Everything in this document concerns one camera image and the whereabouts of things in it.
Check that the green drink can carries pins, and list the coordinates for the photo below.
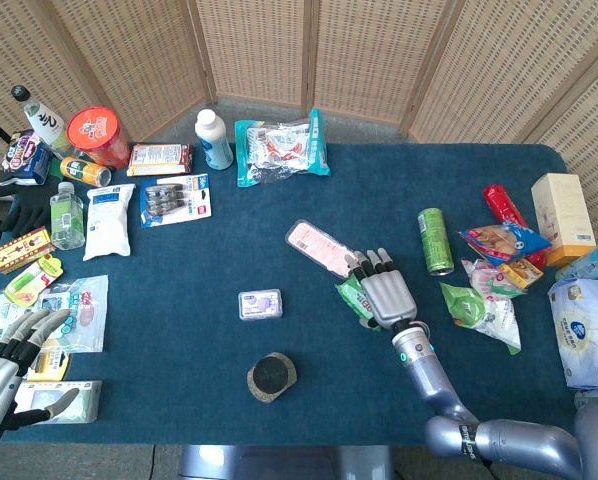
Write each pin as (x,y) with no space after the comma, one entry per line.
(434,240)

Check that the clear bottle green label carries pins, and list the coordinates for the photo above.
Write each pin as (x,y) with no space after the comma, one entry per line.
(67,220)

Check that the beige and orange carton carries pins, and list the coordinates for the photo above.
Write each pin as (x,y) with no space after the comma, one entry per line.
(561,210)

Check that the red instant noodle tub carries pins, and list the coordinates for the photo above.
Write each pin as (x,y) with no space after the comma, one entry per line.
(99,135)

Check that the pink flat clear-cased package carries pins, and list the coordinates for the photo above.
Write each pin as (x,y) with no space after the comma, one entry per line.
(314,242)

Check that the clear bag red blue print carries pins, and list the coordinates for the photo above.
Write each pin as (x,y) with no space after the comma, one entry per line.
(86,320)

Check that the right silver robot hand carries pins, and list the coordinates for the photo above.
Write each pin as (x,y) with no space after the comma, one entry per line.
(389,295)

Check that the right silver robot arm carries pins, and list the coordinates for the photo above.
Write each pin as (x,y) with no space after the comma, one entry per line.
(434,380)

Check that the white bottle with black cap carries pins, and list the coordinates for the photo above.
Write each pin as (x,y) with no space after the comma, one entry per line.
(41,122)

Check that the teal edged clear food bag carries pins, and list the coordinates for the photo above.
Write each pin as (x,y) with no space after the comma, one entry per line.
(281,147)

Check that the blue label plastic bottle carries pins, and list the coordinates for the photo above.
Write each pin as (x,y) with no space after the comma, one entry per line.
(591,262)

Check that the black work glove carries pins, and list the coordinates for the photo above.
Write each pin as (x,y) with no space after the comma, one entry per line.
(29,207)

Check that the green and white plastic bag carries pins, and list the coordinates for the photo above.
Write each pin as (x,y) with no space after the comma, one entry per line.
(461,306)

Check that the white rectangular box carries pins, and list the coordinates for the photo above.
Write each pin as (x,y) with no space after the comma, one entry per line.
(86,400)

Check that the woven bamboo folding screen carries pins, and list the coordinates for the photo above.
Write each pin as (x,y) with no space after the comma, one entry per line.
(369,55)

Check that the blue card blister pack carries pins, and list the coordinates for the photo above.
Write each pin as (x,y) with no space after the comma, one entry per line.
(176,200)

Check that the yellow and black packaged item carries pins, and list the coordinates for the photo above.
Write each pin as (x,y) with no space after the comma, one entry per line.
(51,364)

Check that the white milk bottle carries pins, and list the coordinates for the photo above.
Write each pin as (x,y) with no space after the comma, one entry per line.
(214,142)

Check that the small yellow snack packet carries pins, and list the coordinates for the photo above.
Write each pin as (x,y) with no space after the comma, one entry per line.
(524,272)

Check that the yellow and green can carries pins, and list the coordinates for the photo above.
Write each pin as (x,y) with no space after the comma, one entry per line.
(84,171)

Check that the small purple plastic box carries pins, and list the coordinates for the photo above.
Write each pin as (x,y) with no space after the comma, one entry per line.
(260,304)

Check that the pink and white packet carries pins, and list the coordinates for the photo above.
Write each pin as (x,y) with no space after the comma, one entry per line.
(484,276)

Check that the green yellow blister pack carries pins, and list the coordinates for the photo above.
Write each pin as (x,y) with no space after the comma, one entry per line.
(29,282)

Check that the red and white biscuit box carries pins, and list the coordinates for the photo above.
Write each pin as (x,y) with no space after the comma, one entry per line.
(159,159)

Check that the purple snack bag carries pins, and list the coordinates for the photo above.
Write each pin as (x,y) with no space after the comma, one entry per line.
(26,157)

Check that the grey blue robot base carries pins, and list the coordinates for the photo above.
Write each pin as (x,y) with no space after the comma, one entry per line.
(284,462)

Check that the white pouch blue label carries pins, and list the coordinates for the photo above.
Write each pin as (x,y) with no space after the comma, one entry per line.
(108,222)

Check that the small yellow red box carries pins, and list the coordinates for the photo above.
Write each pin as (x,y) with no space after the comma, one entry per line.
(21,250)

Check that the blue and red snack bag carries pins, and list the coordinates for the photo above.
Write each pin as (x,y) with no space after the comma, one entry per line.
(504,242)

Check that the large white tissue pack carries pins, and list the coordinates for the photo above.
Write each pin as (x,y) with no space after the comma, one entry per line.
(586,330)

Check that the red tube package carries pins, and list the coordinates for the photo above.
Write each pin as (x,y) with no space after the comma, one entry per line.
(501,202)

